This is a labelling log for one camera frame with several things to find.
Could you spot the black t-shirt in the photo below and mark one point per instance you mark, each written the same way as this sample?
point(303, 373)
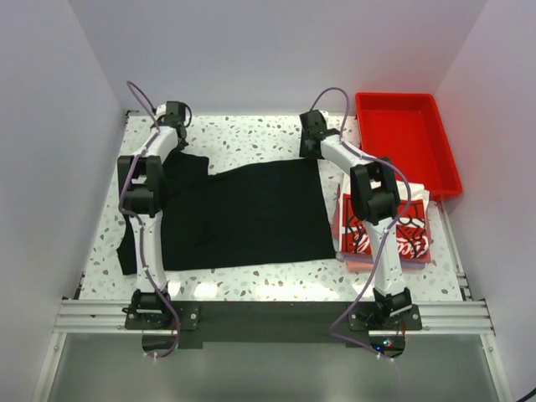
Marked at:
point(262, 213)

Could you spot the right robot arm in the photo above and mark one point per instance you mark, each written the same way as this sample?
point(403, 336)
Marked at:
point(375, 202)

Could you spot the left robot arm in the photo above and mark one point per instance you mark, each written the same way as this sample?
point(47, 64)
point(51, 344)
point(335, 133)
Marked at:
point(142, 198)

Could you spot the folded red coca-cola t-shirt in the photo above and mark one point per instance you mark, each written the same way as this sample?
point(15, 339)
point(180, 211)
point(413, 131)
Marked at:
point(412, 230)

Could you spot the red plastic bin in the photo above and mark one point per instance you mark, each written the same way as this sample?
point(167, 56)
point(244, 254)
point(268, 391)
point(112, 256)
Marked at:
point(407, 128)

